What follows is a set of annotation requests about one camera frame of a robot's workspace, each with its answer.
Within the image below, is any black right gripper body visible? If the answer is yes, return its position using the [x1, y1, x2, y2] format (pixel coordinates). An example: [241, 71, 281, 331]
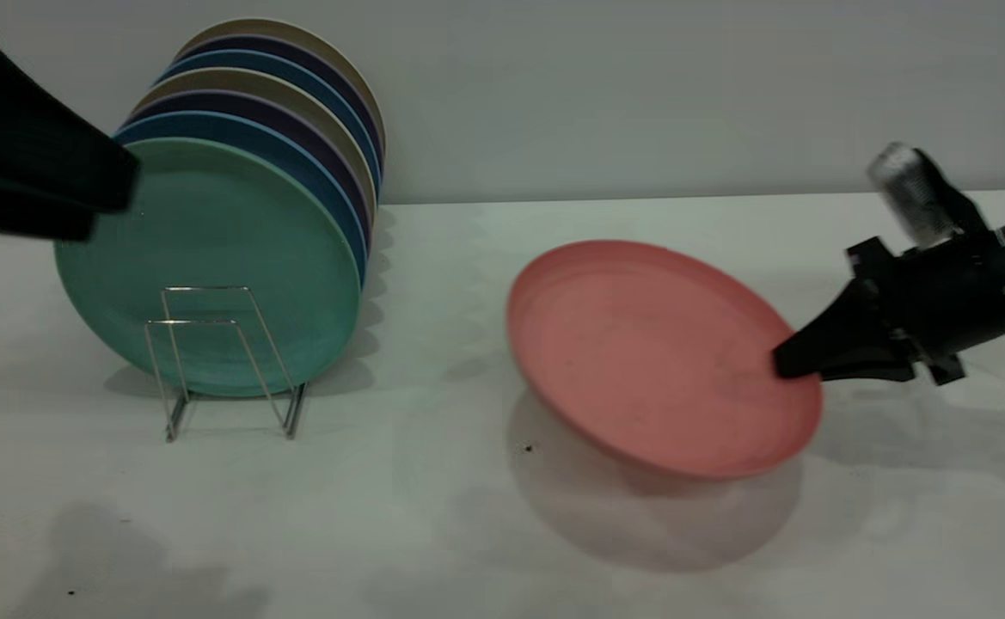
[846, 225, 1005, 385]

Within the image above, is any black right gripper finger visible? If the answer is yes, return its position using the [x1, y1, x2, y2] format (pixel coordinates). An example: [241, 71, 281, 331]
[820, 344, 916, 382]
[773, 284, 898, 379]

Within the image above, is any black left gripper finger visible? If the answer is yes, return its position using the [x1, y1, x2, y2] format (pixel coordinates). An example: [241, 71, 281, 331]
[0, 4, 141, 216]
[0, 181, 96, 242]

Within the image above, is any pink plate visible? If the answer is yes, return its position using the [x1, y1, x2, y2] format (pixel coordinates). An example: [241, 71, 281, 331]
[506, 240, 824, 481]

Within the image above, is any green plate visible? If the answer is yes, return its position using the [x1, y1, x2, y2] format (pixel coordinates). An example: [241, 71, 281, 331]
[53, 138, 364, 399]

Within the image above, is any beige plate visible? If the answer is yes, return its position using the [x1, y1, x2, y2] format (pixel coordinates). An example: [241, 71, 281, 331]
[174, 19, 388, 164]
[131, 69, 380, 224]

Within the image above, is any dark purple plate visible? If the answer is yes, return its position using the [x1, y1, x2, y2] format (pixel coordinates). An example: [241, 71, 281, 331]
[126, 90, 374, 250]
[174, 34, 384, 173]

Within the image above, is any blue plate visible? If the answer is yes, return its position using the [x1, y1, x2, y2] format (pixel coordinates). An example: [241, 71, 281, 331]
[113, 112, 371, 289]
[156, 50, 383, 203]

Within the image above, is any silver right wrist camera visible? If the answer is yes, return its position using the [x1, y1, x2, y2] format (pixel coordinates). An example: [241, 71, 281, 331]
[866, 142, 993, 250]

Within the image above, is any metal wire plate rack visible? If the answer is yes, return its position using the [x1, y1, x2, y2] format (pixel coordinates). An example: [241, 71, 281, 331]
[144, 286, 308, 444]

